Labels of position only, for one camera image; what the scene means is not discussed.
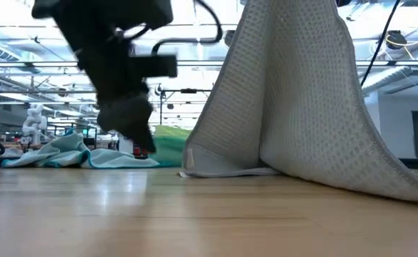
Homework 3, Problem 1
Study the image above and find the black distant gantry frame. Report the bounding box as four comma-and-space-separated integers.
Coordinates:
157, 88, 213, 126

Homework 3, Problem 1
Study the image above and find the bright green microfiber towel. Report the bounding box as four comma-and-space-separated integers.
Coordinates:
154, 124, 193, 143

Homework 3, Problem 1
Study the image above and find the teal translucent plastic bin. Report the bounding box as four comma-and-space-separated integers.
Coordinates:
147, 137, 192, 168

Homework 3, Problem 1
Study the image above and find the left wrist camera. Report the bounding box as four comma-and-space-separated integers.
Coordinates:
131, 54, 179, 79

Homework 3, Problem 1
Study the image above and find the light grey tagged towel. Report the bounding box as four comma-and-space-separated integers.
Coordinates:
178, 0, 418, 207

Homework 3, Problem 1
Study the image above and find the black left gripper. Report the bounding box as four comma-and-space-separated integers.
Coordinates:
75, 34, 157, 154

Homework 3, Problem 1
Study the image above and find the red tool cabinet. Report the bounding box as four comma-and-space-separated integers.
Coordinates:
133, 142, 149, 159

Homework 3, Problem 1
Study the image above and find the light blue microfiber towel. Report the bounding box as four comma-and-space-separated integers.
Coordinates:
0, 128, 161, 169

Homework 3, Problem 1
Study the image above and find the silver ventilation duct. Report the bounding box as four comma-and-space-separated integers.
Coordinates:
361, 42, 418, 98

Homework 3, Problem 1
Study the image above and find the black ceiling cable reel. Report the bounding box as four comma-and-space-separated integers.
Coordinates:
224, 29, 236, 48
386, 29, 408, 50

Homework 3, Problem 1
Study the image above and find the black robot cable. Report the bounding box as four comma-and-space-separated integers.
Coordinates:
359, 0, 402, 88

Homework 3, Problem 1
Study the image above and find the long ceiling light bar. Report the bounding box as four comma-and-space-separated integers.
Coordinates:
0, 59, 418, 69

